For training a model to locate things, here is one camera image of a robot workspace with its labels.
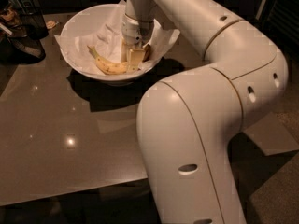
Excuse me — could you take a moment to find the black mesh basket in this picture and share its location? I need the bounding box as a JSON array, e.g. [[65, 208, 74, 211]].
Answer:
[[7, 25, 46, 64]]

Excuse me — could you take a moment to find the small crumpled wrapper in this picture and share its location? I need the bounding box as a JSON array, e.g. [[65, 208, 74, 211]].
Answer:
[[46, 21, 58, 30]]

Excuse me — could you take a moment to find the yellow banana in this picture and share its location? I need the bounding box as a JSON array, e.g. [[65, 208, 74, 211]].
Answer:
[[87, 43, 153, 77]]

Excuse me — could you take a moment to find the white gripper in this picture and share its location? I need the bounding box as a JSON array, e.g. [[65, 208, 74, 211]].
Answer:
[[121, 14, 154, 73]]

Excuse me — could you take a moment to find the white paper liner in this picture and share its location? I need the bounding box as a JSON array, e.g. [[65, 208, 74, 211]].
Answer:
[[54, 0, 181, 74]]

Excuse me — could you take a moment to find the white bowl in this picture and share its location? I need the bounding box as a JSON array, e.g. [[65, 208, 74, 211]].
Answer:
[[59, 3, 163, 87]]

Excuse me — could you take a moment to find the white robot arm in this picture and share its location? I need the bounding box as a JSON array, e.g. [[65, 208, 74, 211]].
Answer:
[[123, 0, 288, 224]]

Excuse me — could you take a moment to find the black mesh cup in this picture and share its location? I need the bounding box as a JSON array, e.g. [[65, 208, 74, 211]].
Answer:
[[19, 7, 48, 39]]

